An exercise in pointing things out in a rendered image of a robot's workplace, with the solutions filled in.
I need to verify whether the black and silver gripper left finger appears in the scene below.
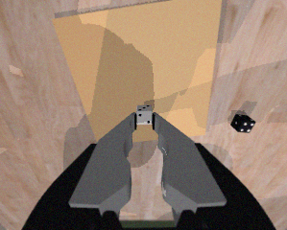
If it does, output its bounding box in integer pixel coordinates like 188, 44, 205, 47
22, 112, 137, 230

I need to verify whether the black die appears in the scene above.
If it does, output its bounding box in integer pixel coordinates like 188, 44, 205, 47
230, 114, 256, 133

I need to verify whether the tan flat mat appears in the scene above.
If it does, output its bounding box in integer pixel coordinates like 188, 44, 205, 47
52, 0, 222, 141

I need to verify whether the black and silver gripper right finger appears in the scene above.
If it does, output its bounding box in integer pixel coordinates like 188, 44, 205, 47
152, 112, 276, 230

